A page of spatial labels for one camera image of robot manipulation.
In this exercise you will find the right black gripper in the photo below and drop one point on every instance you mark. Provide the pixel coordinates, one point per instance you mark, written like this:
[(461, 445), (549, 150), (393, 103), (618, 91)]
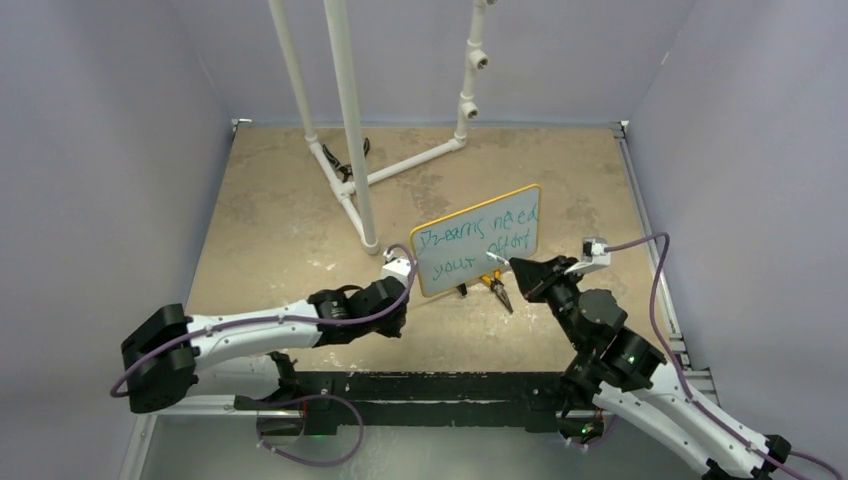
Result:
[(534, 277)]

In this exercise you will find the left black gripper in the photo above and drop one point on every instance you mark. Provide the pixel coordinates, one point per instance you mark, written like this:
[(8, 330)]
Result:
[(392, 329)]

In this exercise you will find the white green marker pen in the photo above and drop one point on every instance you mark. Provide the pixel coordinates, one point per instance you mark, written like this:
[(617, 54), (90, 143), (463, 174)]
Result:
[(498, 259)]

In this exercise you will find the yellow framed whiteboard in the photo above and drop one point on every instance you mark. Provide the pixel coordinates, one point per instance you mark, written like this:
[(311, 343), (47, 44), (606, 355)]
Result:
[(451, 250)]

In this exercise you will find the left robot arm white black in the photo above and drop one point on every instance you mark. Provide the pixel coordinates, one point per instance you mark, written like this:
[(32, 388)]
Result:
[(170, 355)]

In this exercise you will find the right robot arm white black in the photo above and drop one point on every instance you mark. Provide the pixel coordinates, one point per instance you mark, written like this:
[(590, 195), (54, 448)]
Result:
[(619, 371)]

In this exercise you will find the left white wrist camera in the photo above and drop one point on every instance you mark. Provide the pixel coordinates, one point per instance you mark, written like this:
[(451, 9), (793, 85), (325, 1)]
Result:
[(397, 267)]

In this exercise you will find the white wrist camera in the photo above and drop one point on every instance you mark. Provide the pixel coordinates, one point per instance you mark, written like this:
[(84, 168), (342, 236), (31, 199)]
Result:
[(397, 267), (594, 257)]

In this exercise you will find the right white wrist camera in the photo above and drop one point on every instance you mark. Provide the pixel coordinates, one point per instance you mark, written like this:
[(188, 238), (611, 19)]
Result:
[(594, 257)]

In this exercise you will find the white PVC pipe frame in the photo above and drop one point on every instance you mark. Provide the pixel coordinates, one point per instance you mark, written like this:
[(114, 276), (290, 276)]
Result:
[(354, 195)]

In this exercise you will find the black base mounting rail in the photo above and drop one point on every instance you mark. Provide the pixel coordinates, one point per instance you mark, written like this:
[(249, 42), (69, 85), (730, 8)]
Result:
[(528, 400)]

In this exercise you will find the aluminium extrusion frame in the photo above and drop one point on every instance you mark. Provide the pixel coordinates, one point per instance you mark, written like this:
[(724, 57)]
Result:
[(206, 438)]

